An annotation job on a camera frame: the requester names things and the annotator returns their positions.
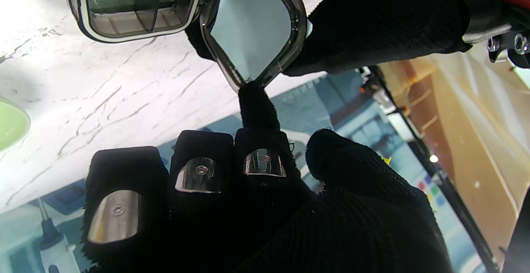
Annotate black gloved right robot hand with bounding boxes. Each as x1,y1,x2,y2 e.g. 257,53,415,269
81,80,454,273

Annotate printed laboratory backdrop poster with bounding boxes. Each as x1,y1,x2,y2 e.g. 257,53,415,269
0,70,489,273

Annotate dark transparent pill box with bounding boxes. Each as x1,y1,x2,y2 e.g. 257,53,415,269
60,0,308,93

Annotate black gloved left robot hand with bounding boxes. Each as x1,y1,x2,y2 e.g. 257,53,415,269
284,0,472,77

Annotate green round dish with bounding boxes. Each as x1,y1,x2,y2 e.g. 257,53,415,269
0,97,31,151

